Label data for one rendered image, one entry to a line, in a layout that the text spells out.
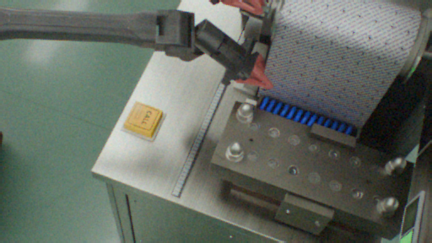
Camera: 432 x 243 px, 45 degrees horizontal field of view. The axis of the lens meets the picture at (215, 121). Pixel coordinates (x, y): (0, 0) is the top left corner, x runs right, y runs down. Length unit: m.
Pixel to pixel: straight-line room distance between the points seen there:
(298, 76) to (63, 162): 1.37
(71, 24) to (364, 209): 0.67
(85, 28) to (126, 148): 0.34
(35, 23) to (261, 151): 0.51
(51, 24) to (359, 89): 0.60
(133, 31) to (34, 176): 1.32
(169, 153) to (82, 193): 1.00
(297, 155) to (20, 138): 1.47
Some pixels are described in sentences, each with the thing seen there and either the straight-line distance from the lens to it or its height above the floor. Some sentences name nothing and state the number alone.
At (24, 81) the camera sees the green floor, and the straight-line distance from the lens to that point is 2.48.
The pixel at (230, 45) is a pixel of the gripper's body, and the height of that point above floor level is 1.16.
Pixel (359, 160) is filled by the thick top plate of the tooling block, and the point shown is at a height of 1.03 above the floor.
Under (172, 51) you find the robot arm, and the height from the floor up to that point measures 1.18.
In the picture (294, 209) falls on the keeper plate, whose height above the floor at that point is 1.00.
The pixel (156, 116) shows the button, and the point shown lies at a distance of 1.24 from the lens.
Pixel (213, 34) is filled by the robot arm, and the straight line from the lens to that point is 1.05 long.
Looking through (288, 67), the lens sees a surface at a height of 1.15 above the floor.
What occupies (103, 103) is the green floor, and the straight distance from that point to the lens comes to 2.35.
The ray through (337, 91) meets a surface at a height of 1.13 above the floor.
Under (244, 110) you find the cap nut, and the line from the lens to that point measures 1.09.
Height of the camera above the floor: 2.00
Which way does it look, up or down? 60 degrees down
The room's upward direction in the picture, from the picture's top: 9 degrees clockwise
